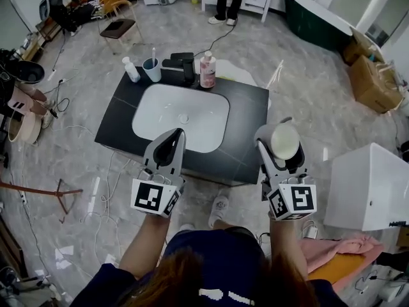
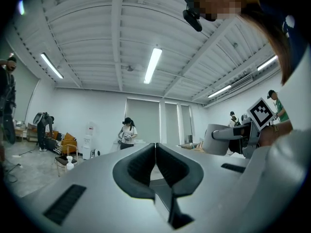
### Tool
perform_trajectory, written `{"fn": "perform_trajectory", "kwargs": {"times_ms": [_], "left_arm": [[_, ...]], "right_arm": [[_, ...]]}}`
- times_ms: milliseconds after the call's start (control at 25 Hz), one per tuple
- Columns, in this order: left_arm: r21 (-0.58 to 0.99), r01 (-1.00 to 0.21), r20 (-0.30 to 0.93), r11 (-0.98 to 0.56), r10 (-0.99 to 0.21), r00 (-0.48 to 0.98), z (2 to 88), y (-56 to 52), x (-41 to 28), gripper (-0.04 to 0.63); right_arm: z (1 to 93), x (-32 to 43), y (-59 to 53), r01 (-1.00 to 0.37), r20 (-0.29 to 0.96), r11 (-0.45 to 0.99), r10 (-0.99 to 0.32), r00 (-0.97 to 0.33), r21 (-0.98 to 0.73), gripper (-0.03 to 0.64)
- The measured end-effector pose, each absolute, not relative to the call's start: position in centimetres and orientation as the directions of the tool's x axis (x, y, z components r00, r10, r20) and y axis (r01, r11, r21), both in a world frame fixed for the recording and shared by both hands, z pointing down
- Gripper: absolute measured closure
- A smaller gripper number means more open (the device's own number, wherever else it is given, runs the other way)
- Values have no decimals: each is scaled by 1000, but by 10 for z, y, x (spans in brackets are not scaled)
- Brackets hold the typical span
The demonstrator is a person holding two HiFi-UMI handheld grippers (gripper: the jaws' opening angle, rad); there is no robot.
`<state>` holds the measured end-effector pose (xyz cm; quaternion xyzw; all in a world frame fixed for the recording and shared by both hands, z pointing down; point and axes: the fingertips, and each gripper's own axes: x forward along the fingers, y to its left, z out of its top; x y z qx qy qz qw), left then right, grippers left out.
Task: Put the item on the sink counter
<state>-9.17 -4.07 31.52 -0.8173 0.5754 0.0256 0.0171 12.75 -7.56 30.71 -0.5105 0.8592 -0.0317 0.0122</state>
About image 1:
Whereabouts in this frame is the beige wooden bucket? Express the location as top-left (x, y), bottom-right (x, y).
top-left (8, 110), bottom-right (42, 145)

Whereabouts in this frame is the open brown cardboard box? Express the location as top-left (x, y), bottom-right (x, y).
top-left (342, 27), bottom-right (384, 66)

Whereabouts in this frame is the white floor cable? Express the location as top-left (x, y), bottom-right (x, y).
top-left (79, 150), bottom-right (132, 255)

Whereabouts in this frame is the small white bottle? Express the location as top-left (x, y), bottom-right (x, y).
top-left (121, 56), bottom-right (141, 83)

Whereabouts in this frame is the large brown cardboard box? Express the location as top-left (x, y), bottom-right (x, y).
top-left (348, 54), bottom-right (405, 114)

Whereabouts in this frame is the person's right forearm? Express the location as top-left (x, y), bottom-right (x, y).
top-left (268, 217), bottom-right (309, 283)

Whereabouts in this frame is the white sink basin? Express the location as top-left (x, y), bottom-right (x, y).
top-left (132, 84), bottom-right (231, 154)

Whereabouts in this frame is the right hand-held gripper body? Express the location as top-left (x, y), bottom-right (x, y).
top-left (261, 173), bottom-right (318, 221)

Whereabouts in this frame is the black faucet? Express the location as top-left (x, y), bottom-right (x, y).
top-left (162, 52), bottom-right (196, 86)

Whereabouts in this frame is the black floor cable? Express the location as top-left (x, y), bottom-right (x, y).
top-left (47, 78), bottom-right (71, 114)

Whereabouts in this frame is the person's right leg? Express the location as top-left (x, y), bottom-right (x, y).
top-left (212, 219), bottom-right (231, 233)

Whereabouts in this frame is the white rectangular cabinet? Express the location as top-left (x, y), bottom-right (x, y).
top-left (323, 142), bottom-right (409, 233)

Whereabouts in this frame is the person's right white shoe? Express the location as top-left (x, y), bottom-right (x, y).
top-left (207, 195), bottom-right (230, 229)

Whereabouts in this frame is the orange cushion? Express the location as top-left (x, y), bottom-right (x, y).
top-left (308, 253), bottom-right (367, 284)

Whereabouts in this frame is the dark green bathtub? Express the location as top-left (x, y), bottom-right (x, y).
top-left (282, 0), bottom-right (354, 52)

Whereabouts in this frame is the person's left forearm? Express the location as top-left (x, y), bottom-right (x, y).
top-left (118, 214), bottom-right (172, 281)

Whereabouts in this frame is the blue cup with toothbrush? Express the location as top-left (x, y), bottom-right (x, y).
top-left (142, 57), bottom-right (163, 83)

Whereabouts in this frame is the wooden chair with dark seat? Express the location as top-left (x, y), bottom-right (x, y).
top-left (97, 0), bottom-right (144, 56)

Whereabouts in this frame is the pink soap bottle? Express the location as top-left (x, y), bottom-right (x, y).
top-left (199, 50), bottom-right (217, 90)

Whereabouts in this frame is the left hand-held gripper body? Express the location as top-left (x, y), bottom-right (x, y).
top-left (130, 168), bottom-right (187, 219)

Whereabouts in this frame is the black-topped wooden vanity cabinet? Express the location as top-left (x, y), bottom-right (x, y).
top-left (94, 66), bottom-right (270, 187)

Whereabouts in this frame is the black and white striped pillow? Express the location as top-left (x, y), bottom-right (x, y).
top-left (89, 0), bottom-right (105, 19)

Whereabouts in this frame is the white round cup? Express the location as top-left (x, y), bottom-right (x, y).
top-left (254, 116), bottom-right (301, 160)

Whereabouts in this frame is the brown wooden rack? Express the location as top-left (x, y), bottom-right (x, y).
top-left (0, 178), bottom-right (84, 216)

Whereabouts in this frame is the person's dark navy clothing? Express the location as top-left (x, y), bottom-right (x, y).
top-left (70, 227), bottom-right (348, 307)

